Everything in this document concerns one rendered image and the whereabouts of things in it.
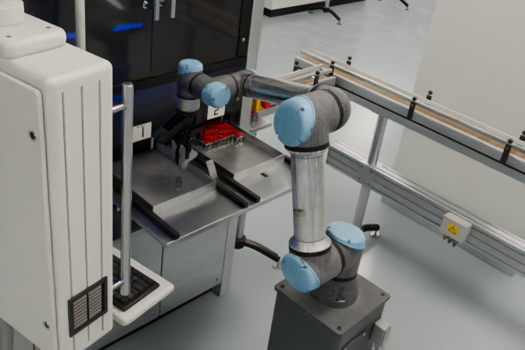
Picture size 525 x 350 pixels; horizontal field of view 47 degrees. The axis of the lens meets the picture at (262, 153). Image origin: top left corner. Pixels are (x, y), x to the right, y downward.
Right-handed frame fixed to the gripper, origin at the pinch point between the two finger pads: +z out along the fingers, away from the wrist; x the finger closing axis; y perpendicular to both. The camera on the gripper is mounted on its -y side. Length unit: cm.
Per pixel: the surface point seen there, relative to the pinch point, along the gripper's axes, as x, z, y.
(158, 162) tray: 18.2, 10.0, 5.5
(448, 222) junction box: -46, 46, 119
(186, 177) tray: 4.3, 10.0, 7.3
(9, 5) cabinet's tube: -15, -64, -59
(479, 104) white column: -18, 14, 183
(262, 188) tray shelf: -15.7, 10.3, 25.3
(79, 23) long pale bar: 12, -48, -28
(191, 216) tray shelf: -14.5, 10.4, -5.3
